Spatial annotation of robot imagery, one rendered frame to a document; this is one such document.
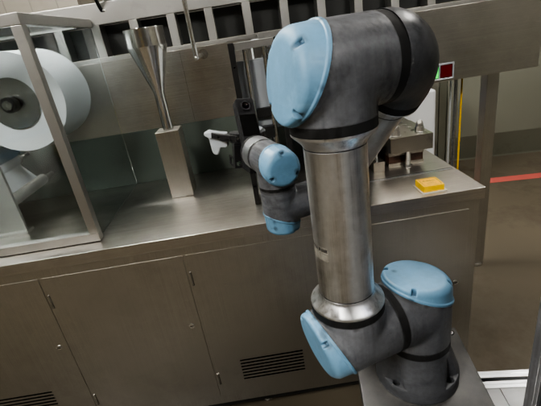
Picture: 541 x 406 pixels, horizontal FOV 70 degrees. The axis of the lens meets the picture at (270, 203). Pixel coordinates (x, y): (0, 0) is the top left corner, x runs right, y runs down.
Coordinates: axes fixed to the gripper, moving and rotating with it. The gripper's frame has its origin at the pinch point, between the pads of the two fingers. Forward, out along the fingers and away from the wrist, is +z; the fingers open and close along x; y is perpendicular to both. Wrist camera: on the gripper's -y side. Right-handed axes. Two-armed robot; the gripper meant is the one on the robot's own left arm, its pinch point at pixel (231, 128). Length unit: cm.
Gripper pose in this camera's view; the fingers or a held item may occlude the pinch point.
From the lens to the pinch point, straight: 106.5
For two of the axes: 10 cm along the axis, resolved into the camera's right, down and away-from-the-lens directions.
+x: 9.3, -1.5, 3.4
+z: -3.7, -3.3, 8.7
